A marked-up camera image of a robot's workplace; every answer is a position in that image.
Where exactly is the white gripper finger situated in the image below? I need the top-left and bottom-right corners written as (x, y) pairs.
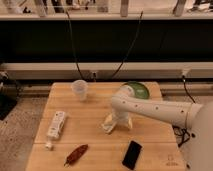
top-left (125, 120), bottom-right (133, 130)
top-left (106, 114), bottom-right (117, 124)

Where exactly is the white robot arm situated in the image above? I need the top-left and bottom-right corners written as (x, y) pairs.
top-left (102, 84), bottom-right (213, 171)

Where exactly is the green bowl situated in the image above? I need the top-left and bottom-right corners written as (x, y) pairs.
top-left (124, 81), bottom-right (150, 99)

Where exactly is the black smartphone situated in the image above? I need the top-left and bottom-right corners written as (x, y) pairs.
top-left (122, 141), bottom-right (142, 170)

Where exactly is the wooden table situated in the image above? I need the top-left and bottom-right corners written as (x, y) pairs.
top-left (25, 83), bottom-right (185, 171)

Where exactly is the brown red pepper object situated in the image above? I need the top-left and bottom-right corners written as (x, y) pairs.
top-left (65, 144), bottom-right (88, 165)

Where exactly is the white power strip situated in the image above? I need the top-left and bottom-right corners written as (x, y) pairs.
top-left (45, 111), bottom-right (66, 150)

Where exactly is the black object at left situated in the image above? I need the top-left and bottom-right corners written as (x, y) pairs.
top-left (0, 71), bottom-right (20, 120)

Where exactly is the black cable bundle floor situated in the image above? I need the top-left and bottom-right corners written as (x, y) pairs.
top-left (173, 76), bottom-right (195, 147)

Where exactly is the black cable right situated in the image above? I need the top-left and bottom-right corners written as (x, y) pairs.
top-left (111, 10), bottom-right (144, 80)

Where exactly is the black cable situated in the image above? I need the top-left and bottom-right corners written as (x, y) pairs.
top-left (111, 10), bottom-right (144, 80)
top-left (65, 10), bottom-right (87, 81)

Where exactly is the black cable left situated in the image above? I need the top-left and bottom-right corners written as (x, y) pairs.
top-left (65, 10), bottom-right (87, 81)

